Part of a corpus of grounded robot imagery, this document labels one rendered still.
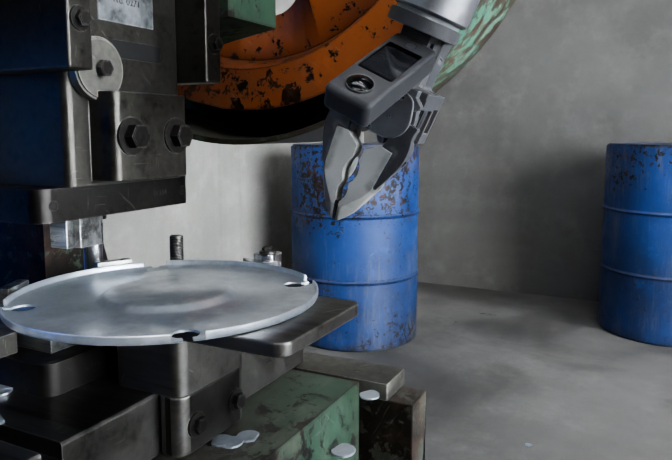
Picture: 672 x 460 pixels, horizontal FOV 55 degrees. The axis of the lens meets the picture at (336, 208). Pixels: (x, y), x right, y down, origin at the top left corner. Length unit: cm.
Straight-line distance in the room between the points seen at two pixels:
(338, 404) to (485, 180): 322
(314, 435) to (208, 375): 14
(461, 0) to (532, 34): 326
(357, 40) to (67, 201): 45
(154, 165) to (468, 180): 336
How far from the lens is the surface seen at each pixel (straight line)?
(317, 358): 87
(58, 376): 65
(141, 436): 63
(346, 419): 78
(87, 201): 64
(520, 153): 384
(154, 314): 59
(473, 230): 394
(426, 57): 60
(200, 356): 62
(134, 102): 62
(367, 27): 89
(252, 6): 76
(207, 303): 60
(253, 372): 75
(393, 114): 61
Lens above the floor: 94
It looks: 7 degrees down
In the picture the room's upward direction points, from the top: straight up
